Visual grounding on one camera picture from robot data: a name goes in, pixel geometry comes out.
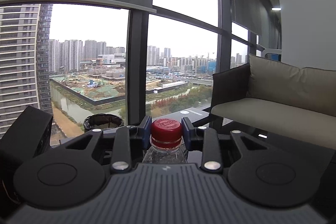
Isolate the clear water bottle red label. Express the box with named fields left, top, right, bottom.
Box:
left=142, top=135, right=186, bottom=164

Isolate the red bottle cap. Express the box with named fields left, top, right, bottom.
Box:
left=151, top=118, right=183, bottom=149

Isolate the black trash bin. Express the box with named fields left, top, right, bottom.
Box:
left=83, top=113, right=123, bottom=132

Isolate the dark brown sofa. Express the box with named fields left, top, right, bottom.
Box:
left=211, top=62, right=335, bottom=149

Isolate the left beige cushion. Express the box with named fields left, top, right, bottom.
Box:
left=248, top=55, right=335, bottom=116

